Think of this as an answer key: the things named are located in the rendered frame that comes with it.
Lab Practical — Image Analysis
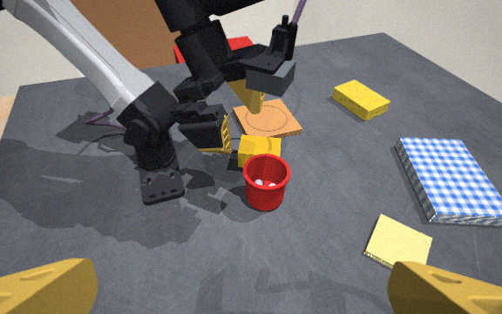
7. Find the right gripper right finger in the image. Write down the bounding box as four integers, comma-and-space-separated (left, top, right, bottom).
387, 261, 502, 314

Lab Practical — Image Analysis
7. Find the pale yellow sticky-note pad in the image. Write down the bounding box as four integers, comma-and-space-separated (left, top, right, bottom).
364, 214, 432, 268

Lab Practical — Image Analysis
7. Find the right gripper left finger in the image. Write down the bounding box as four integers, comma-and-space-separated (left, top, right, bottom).
0, 258, 98, 314

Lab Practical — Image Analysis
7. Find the red cup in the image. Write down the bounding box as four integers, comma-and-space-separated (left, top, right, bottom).
243, 154, 290, 211

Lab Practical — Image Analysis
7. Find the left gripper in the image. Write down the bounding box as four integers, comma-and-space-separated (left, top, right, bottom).
170, 19, 266, 154

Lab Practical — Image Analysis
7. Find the light orange square coaster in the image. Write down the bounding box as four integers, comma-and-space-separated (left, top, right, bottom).
233, 99, 302, 138

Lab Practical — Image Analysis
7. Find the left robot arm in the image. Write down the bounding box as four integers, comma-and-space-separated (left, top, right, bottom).
0, 0, 296, 206

